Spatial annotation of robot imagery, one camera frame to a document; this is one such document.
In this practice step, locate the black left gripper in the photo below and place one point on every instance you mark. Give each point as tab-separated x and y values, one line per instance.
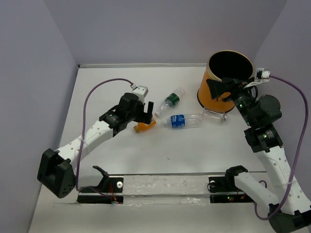
146	117

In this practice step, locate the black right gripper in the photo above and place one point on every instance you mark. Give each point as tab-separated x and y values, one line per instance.
217	87

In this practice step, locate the orange juice plastic bottle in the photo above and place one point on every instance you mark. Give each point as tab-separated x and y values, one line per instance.
143	127

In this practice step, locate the green label plastic bottle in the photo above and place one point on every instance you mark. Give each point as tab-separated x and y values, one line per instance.
170	102

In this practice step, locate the blue label bottle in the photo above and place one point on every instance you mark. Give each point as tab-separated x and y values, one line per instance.
183	121

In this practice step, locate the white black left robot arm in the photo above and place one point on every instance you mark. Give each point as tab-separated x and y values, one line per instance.
59	169

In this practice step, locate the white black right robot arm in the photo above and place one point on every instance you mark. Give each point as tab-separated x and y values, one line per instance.
289	208

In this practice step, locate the orange cylindrical bin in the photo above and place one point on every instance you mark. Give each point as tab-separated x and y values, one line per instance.
228	64

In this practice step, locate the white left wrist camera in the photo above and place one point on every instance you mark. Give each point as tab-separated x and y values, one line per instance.
141	92

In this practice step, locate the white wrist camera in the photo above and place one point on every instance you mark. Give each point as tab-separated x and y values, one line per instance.
262	75
141	92

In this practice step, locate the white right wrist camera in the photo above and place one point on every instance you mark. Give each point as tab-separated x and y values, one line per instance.
262	75

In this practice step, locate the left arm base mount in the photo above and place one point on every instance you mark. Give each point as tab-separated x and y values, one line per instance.
108	191

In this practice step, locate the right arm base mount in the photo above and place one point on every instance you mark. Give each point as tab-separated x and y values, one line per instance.
222	192

